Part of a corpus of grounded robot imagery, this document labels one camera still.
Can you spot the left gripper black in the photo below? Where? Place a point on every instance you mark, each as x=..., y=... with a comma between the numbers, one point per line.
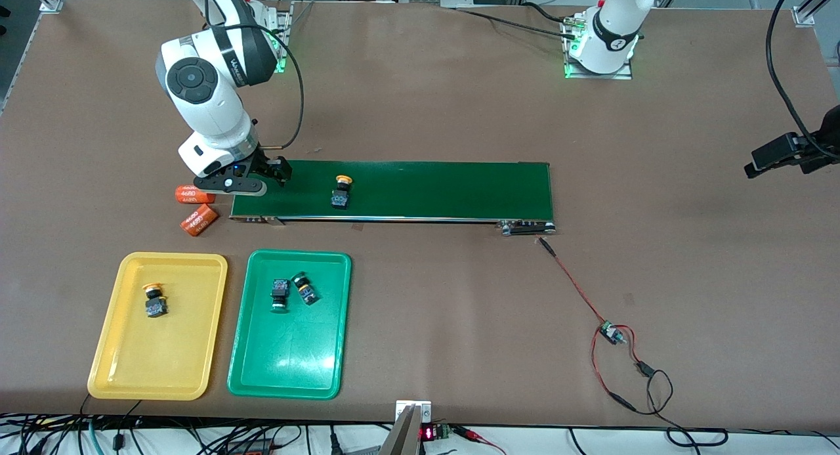
x=808, y=144

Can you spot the green push button switch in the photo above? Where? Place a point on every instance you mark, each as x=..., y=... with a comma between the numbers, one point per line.
x=306, y=291
x=280, y=292

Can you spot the orange cylinder with white print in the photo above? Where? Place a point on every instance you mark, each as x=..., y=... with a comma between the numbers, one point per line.
x=199, y=220
x=189, y=195

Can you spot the red alligator clip lead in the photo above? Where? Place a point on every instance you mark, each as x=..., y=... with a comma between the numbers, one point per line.
x=472, y=434

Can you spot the red LED display module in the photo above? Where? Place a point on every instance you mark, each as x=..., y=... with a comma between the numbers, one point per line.
x=428, y=433

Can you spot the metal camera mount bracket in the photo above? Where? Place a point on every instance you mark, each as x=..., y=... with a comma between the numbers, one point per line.
x=401, y=438

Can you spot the green conveyor belt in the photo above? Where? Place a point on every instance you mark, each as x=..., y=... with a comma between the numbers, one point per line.
x=446, y=186

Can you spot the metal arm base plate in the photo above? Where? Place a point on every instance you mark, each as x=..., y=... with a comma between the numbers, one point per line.
x=597, y=76
x=283, y=41

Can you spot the yellow plastic tray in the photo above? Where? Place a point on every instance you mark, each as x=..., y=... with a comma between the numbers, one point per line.
x=157, y=356

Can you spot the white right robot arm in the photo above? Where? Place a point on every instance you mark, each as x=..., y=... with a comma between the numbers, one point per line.
x=203, y=107

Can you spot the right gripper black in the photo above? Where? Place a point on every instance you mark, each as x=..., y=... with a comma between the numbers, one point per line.
x=260, y=162

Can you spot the yellow push button switch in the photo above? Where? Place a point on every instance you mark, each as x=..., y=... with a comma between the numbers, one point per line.
x=155, y=305
x=340, y=199

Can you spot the green plastic tray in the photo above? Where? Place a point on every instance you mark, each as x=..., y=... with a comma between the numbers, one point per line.
x=289, y=350

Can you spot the small speed controller board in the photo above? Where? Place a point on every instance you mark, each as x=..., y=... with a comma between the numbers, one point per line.
x=610, y=332

